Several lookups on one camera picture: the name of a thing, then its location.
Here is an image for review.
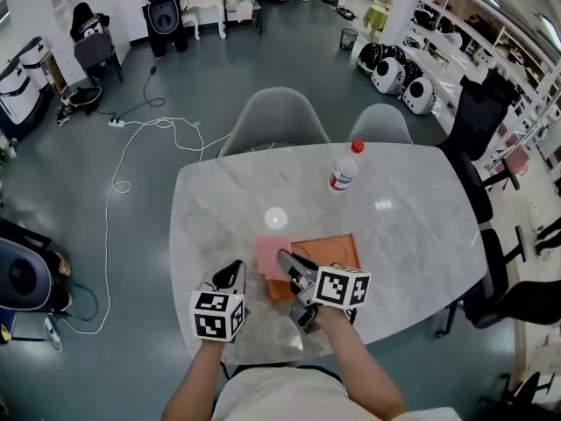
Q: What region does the black office chair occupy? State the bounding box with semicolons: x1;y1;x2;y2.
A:
477;370;560;421
446;225;561;337
437;67;527;225

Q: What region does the dark grey chair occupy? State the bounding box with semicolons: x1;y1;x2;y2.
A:
73;32;124;85

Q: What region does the person's left forearm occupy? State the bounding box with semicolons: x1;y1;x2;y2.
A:
160;339;230;421

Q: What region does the black mesh waste bin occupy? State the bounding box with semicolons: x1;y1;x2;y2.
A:
338;26;360;54

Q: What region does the person's white shirt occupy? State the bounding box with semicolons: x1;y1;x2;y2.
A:
211;365;464;421

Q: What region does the white dome backpack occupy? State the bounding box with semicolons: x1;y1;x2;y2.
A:
401;76;437;117
369;55;407;96

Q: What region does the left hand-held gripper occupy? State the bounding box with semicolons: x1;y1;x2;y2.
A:
189;259;251;345

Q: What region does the black gear pile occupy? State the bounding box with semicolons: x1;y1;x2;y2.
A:
56;86;104;126

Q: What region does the white rolling machine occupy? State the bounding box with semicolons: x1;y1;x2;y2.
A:
0;57;43;142
18;36;52;94

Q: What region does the light grey armchair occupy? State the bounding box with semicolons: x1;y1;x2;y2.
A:
224;0;265;37

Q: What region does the person's right forearm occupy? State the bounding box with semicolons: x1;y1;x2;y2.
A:
314;308;408;421

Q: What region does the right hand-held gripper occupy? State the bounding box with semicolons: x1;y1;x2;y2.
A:
276;249;373;336

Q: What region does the pink cloth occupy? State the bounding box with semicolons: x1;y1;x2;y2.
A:
254;233;294;280

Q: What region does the grey dome backpack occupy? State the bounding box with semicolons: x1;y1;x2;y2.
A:
0;234;53;313

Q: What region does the black dome backpack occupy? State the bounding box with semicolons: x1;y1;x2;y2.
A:
356;41;387;77
381;43;408;63
402;58;426;85

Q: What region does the orange box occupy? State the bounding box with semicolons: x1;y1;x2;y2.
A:
266;232;363;302

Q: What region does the clear bottle with red cap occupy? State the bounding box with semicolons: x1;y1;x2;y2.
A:
328;139;366;194

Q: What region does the white dressing table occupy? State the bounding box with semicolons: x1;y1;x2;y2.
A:
179;0;228;41

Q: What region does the pink chair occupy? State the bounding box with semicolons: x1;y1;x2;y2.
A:
494;142;532;177

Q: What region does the white cable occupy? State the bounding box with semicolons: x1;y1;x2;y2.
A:
89;117;234;335

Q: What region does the yellow-green small table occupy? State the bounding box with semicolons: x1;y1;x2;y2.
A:
362;4;392;35

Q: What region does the grey shell chair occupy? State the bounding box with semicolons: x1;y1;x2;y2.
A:
217;86;332;158
348;103;415;146

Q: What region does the black cable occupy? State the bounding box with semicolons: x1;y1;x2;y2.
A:
141;54;167;110
64;282;101;323

